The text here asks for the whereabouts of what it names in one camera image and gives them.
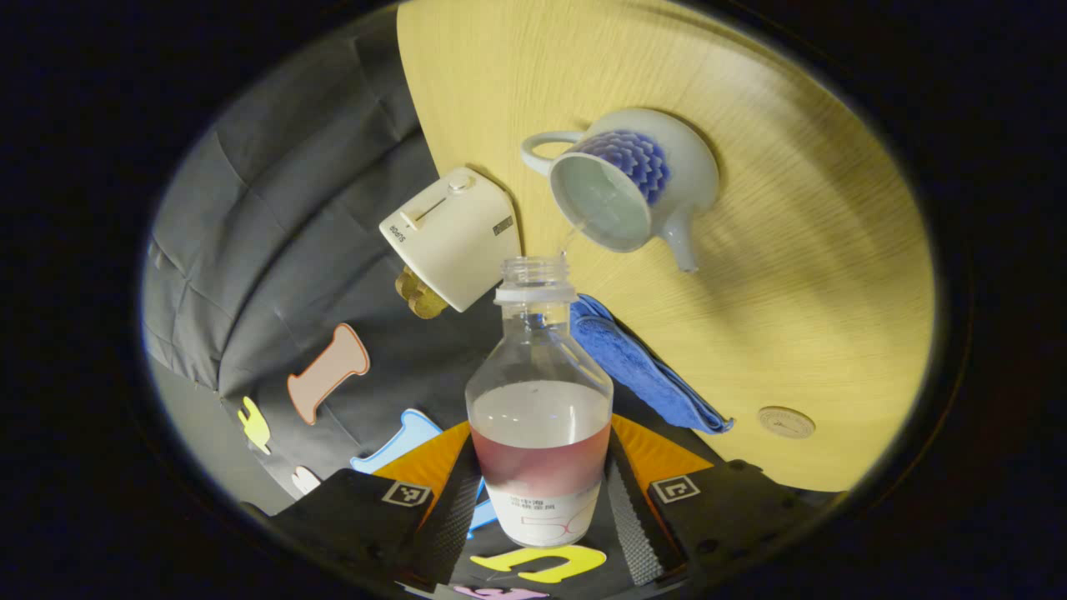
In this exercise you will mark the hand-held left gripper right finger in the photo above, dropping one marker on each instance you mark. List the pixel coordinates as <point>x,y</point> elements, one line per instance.
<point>733,517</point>

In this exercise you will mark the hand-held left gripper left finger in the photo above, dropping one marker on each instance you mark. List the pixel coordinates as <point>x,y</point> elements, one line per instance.
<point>367,517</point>

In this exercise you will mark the white blue-patterned teacup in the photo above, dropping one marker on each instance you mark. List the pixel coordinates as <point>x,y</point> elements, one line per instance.
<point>688,175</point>

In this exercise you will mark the clear plastic water bottle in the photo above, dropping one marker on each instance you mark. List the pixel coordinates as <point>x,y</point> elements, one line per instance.
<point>538,417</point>

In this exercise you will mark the round beige coaster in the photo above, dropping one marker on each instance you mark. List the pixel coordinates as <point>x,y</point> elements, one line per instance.
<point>786,422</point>

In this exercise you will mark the blue folded towel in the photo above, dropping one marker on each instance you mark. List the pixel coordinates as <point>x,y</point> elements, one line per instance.
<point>642,367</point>

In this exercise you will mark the brown bread slice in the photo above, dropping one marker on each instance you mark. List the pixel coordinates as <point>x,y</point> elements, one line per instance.
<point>431,304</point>
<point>404,283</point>

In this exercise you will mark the white toaster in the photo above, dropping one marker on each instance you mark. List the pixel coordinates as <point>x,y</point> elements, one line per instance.
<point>450,242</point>

